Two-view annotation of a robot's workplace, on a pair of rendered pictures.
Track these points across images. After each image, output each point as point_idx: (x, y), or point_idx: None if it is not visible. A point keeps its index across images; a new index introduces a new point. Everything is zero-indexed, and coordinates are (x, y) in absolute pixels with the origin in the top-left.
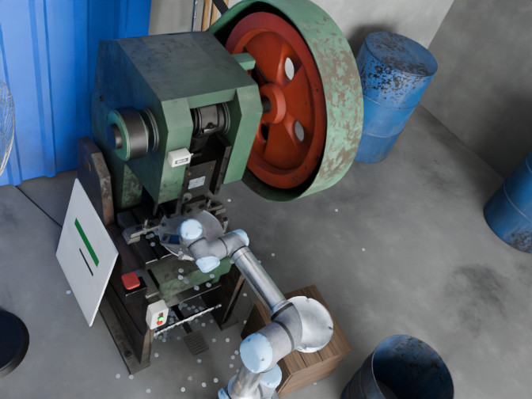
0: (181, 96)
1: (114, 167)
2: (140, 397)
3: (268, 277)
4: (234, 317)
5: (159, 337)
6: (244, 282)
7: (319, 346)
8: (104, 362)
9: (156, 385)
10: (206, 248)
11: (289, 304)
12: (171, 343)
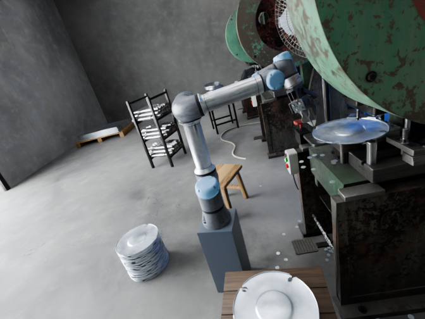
0: None
1: None
2: (280, 230)
3: (226, 88)
4: (349, 316)
5: (329, 247)
6: (337, 237)
7: (234, 307)
8: None
9: (286, 238)
10: (264, 68)
11: (196, 95)
12: (321, 254)
